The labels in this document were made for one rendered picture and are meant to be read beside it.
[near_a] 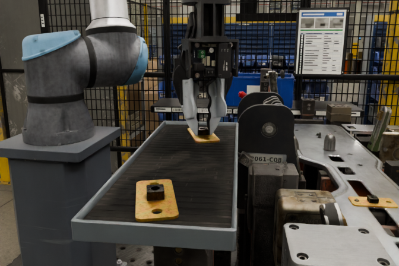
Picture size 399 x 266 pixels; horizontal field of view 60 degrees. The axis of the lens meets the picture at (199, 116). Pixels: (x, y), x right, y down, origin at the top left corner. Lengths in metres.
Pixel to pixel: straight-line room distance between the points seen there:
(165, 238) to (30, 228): 0.59
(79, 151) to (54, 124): 0.09
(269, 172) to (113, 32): 0.45
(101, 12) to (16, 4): 2.56
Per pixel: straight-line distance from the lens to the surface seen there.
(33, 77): 0.78
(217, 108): 0.55
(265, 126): 0.70
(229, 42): 0.50
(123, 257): 1.10
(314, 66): 1.71
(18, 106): 3.47
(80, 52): 0.78
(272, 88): 1.13
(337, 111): 1.44
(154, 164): 0.44
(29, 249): 0.89
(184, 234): 0.29
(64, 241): 0.83
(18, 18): 3.36
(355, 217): 0.71
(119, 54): 0.80
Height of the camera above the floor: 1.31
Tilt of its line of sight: 13 degrees down
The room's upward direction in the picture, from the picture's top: straight up
